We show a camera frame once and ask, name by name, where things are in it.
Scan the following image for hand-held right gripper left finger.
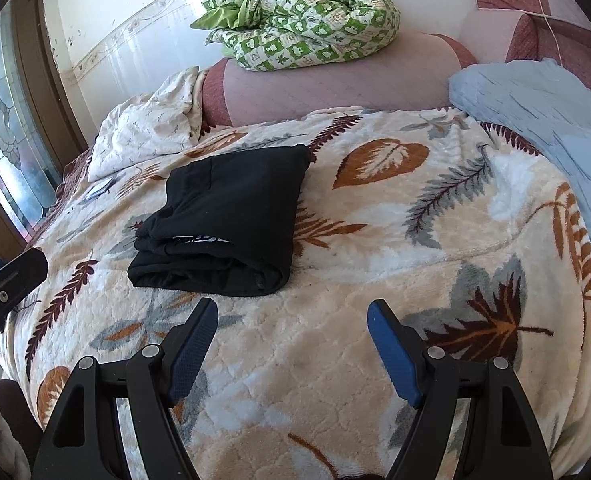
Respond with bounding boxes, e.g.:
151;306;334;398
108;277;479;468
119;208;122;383
30;296;220;480

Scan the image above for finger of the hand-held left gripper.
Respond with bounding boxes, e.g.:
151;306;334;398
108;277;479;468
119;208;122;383
0;247;49;333

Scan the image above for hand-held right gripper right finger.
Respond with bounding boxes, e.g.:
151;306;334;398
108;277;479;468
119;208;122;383
366;299;546;480

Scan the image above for black pants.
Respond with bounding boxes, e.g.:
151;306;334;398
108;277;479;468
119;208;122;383
127;143;316;298

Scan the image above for leaf-print fleece blanket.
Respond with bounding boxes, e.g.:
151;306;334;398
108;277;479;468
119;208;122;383
0;105;591;480

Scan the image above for small flat grey phone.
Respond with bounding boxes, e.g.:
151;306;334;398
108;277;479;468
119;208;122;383
83;178;114;203

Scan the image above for stained glass window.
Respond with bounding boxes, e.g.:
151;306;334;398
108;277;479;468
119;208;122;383
0;5;64;241

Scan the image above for white floral quilt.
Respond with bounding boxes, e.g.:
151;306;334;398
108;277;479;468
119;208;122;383
88;65;207;183

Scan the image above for light blue cloth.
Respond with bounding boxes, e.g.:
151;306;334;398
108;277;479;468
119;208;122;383
448;57;591;296

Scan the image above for green patterned quilt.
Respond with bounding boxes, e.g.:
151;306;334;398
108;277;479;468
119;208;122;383
190;0;402;73

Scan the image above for white cable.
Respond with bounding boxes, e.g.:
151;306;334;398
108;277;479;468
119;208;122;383
528;0;569;63

